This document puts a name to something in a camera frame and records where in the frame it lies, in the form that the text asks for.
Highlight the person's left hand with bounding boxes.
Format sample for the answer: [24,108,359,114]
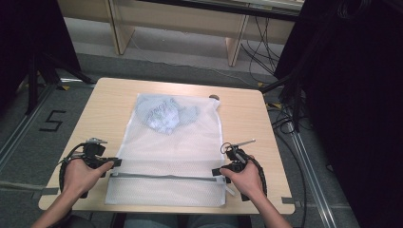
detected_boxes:
[63,158,115,200]

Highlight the black corrugated cable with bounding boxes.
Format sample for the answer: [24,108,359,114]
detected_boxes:
[58,142,87,194]
[247,156,269,198]

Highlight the black curtain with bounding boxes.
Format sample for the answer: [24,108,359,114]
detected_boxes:
[274,0,403,228]
[0,0,82,110]

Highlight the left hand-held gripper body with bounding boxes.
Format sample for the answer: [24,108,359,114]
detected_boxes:
[82,137,111,169]

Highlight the white mesh laundry bag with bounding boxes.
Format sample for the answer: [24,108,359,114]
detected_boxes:
[105,92,228,208]

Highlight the person's right hand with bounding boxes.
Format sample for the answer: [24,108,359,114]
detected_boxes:
[220,155,264,200]

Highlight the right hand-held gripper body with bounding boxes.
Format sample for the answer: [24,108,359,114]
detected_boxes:
[221,138,257,174]

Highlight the bundle of black floor cables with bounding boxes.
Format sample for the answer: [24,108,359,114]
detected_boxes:
[240,15,286,84]

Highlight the metal floor rail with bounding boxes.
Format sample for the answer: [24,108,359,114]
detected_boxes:
[286,122,338,228]
[0,83,58,172]

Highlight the black tripod stand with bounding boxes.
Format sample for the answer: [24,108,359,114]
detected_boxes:
[259,70,307,134]
[24,51,97,116]

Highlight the pale grey printed garment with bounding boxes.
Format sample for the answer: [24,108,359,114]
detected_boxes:
[135,94,202,136]

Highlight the grey tape strip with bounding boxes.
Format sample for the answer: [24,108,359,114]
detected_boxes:
[280,196,302,208]
[30,186,60,200]

